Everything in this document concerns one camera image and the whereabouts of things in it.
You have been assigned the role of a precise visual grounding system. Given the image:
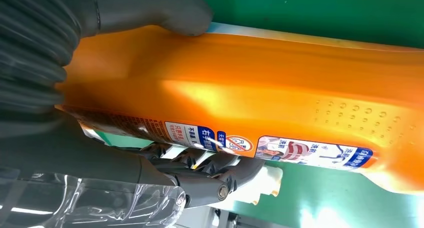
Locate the white shampoo bottle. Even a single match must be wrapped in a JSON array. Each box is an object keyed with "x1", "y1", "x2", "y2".
[{"x1": 158, "y1": 143, "x2": 284, "y2": 208}]

